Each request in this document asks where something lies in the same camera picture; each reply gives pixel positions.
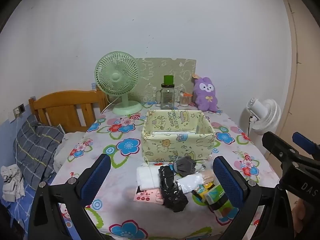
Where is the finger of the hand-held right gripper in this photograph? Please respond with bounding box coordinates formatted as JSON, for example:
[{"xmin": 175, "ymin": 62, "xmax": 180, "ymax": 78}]
[
  {"xmin": 292, "ymin": 132, "xmax": 320, "ymax": 161},
  {"xmin": 262, "ymin": 131, "xmax": 304, "ymax": 167}
]

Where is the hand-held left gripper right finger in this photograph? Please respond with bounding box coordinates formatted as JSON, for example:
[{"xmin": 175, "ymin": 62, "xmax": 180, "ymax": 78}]
[{"xmin": 212, "ymin": 156, "xmax": 293, "ymax": 240}]

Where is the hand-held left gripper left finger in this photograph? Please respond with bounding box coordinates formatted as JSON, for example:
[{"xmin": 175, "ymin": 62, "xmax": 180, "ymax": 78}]
[{"xmin": 27, "ymin": 153, "xmax": 112, "ymax": 240}]

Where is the green cartoon tissue pack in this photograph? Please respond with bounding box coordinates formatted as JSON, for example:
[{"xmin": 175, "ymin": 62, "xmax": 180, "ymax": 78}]
[{"xmin": 204, "ymin": 184, "xmax": 238, "ymax": 224}]

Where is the translucent beige packet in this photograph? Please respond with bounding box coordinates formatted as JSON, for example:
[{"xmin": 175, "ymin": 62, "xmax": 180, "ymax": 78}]
[{"xmin": 200, "ymin": 169, "xmax": 215, "ymax": 183}]

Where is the yellow cartoon tissue pack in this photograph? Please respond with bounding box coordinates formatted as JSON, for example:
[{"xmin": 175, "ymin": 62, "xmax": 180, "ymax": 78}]
[{"xmin": 192, "ymin": 183, "xmax": 213, "ymax": 202}]

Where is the white plastic packet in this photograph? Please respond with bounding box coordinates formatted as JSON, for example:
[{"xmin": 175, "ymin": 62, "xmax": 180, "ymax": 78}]
[{"xmin": 176, "ymin": 175, "xmax": 204, "ymax": 194}]

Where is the grey sock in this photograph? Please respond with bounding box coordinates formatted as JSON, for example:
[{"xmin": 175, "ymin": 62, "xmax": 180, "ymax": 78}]
[{"xmin": 174, "ymin": 156, "xmax": 198, "ymax": 177}]

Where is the white towel bundle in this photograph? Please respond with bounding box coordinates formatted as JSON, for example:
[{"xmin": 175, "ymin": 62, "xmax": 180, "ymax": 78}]
[{"xmin": 136, "ymin": 165, "xmax": 162, "ymax": 190}]

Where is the pink tissue pack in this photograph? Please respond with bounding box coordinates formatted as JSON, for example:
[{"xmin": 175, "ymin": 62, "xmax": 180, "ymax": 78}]
[{"xmin": 134, "ymin": 187, "xmax": 164, "ymax": 205}]

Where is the black plastic bag roll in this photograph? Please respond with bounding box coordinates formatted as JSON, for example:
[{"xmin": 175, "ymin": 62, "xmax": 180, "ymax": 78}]
[{"xmin": 159, "ymin": 165, "xmax": 189, "ymax": 212}]

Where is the yellow cartoon fabric box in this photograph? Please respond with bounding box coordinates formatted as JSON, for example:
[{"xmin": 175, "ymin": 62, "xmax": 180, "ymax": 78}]
[{"xmin": 141, "ymin": 109, "xmax": 216, "ymax": 162}]

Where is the person's right hand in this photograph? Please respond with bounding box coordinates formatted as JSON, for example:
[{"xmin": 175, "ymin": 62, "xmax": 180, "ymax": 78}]
[{"xmin": 293, "ymin": 201, "xmax": 305, "ymax": 233}]

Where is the floral tablecloth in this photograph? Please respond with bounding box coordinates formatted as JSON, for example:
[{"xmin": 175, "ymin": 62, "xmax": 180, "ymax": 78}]
[{"xmin": 49, "ymin": 100, "xmax": 280, "ymax": 240}]

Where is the white standing fan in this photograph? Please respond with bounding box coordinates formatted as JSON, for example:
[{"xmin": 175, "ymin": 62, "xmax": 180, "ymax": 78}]
[{"xmin": 239, "ymin": 97, "xmax": 282, "ymax": 147}]

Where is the white blanket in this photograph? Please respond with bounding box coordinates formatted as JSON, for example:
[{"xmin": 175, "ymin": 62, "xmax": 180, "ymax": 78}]
[{"xmin": 53, "ymin": 131, "xmax": 87, "ymax": 173}]

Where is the beige cabinet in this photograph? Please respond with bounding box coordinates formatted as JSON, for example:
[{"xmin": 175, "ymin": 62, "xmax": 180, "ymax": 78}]
[{"xmin": 280, "ymin": 0, "xmax": 320, "ymax": 165}]

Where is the grey plaid pillow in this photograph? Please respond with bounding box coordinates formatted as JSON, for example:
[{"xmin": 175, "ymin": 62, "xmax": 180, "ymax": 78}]
[{"xmin": 16, "ymin": 115, "xmax": 65, "ymax": 190}]

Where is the wooden chair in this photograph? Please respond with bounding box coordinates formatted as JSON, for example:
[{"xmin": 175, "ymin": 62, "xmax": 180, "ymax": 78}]
[{"xmin": 28, "ymin": 89, "xmax": 108, "ymax": 133}]

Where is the blue checked bed sheet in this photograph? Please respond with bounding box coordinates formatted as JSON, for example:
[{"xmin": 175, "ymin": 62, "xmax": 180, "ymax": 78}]
[{"xmin": 0, "ymin": 180, "xmax": 75, "ymax": 240}]

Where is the purple plush bunny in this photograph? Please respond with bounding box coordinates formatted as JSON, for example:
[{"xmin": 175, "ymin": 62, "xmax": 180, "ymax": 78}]
[{"xmin": 192, "ymin": 74, "xmax": 218, "ymax": 112}]

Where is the crumpled white cloth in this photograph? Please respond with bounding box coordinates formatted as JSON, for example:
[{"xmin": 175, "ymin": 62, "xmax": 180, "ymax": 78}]
[{"xmin": 0, "ymin": 164, "xmax": 25, "ymax": 202}]

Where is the cotton swab jar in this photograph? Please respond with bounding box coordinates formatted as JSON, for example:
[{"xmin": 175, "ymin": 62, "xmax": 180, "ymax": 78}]
[{"xmin": 179, "ymin": 92, "xmax": 193, "ymax": 107}]

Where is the green desk fan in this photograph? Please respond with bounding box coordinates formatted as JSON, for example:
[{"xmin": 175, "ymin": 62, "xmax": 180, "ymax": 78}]
[{"xmin": 94, "ymin": 51, "xmax": 143, "ymax": 115}]

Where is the glass mug jar green lid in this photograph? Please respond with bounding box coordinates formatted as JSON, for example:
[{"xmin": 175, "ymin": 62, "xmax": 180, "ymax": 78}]
[{"xmin": 155, "ymin": 75, "xmax": 181, "ymax": 110}]

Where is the green patterned board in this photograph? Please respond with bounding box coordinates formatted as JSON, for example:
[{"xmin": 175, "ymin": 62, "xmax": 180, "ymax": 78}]
[{"xmin": 135, "ymin": 57, "xmax": 197, "ymax": 104}]

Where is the black fan cable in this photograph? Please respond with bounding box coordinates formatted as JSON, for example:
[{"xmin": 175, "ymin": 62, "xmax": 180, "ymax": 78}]
[{"xmin": 248, "ymin": 115, "xmax": 254, "ymax": 142}]

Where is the wall power socket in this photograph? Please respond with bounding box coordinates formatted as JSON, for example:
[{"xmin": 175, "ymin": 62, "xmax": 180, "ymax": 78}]
[{"xmin": 13, "ymin": 104, "xmax": 25, "ymax": 117}]

